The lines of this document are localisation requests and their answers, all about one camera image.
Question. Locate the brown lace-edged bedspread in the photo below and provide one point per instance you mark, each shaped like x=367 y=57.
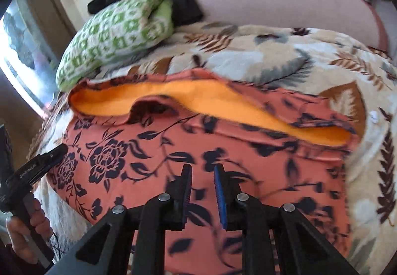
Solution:
x=51 y=120

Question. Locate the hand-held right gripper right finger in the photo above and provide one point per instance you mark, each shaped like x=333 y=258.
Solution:
x=220 y=197

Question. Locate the wooden stained glass door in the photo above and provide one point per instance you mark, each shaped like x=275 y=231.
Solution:
x=37 y=30

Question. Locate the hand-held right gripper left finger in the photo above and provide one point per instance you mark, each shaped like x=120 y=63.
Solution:
x=187 y=191

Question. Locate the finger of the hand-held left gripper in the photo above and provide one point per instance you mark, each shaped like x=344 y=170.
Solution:
x=54 y=152

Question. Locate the orange floral garment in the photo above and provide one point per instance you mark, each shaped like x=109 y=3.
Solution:
x=149 y=151

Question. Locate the small white object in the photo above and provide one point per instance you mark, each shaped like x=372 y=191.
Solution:
x=374 y=116

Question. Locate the person's left hand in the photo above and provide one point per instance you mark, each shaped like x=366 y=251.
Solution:
x=18 y=231

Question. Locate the green patterned pillow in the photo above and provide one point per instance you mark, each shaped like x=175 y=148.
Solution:
x=105 y=39

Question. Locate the leaf print blanket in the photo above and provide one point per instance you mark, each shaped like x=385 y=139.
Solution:
x=279 y=55

